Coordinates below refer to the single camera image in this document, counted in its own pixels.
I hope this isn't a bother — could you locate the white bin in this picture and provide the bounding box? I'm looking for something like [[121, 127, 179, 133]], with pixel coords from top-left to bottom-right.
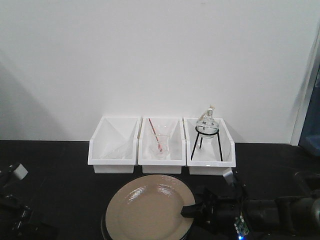
[[183, 117, 236, 176], [87, 116, 141, 174], [137, 117, 187, 175]]

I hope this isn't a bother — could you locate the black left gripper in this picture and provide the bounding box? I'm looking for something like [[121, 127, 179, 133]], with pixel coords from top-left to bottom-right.
[[0, 162, 59, 240]]

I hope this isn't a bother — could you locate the white bin left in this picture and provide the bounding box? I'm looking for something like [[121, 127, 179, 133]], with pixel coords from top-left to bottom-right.
[[87, 116, 141, 174]]

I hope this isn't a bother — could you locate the white bin right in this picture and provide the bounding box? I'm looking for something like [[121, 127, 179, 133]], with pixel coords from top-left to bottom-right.
[[183, 117, 236, 176]]

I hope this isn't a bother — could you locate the glass beaker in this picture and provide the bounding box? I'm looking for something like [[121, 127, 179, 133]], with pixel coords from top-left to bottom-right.
[[150, 134, 169, 160]]

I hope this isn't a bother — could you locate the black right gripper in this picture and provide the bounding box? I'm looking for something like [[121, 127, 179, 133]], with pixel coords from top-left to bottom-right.
[[180, 186, 248, 232]]

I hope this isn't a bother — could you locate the blue pegboard drying rack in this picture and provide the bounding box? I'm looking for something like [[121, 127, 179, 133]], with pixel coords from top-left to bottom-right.
[[299, 52, 320, 157]]

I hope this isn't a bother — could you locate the glass alcohol lamp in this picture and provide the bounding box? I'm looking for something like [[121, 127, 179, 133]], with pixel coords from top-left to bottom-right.
[[195, 106, 219, 138]]

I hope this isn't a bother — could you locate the black wire tripod stand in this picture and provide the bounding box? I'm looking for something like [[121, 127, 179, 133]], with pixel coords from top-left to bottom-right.
[[190, 127, 224, 162]]

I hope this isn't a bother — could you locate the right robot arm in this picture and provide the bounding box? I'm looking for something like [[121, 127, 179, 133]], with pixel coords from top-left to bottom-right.
[[180, 188, 320, 240]]

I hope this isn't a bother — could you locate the black lab sink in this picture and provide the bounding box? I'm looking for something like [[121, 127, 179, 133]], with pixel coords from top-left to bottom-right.
[[294, 171, 320, 198]]

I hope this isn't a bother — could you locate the red stirring rod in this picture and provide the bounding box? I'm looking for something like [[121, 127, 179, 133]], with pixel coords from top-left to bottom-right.
[[148, 118, 163, 153]]

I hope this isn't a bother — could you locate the white bin middle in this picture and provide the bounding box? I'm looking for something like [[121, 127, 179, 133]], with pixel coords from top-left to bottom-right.
[[137, 117, 187, 175]]

